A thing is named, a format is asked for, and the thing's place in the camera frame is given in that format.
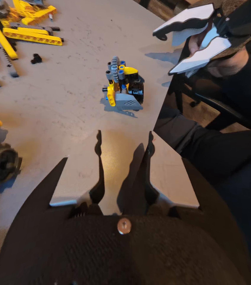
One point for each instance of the black office chair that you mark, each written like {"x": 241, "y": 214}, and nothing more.
{"x": 223, "y": 106}

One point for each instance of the cluster of long yellow beams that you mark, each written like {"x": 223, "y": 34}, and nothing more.
{"x": 34, "y": 37}

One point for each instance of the partly built yellow brick vehicle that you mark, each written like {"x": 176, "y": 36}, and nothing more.
{"x": 0, "y": 164}

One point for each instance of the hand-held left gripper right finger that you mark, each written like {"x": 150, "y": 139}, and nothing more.
{"x": 172, "y": 178}

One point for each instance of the person's right forearm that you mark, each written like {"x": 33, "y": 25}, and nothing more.
{"x": 245, "y": 93}

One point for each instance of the grey and orange axle pin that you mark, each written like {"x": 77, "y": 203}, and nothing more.
{"x": 51, "y": 17}

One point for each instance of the small black connector brick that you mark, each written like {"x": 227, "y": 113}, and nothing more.
{"x": 36, "y": 59}

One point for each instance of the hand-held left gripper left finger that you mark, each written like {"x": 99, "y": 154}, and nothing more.
{"x": 78, "y": 173}

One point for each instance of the small yellow grey brick assembly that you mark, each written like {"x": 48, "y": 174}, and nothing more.
{"x": 125, "y": 100}

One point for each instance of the light grey desk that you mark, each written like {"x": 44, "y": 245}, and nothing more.
{"x": 61, "y": 100}

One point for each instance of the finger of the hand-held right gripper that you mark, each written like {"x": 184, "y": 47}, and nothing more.
{"x": 194, "y": 12}
{"x": 205, "y": 55}

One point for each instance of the grey gear brick assembly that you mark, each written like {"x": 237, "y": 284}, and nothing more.
{"x": 114, "y": 69}

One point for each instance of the person's right hand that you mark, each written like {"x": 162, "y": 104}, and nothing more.
{"x": 227, "y": 64}

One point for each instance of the grey toothed rack beam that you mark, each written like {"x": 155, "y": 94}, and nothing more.
{"x": 36, "y": 27}
{"x": 7, "y": 62}

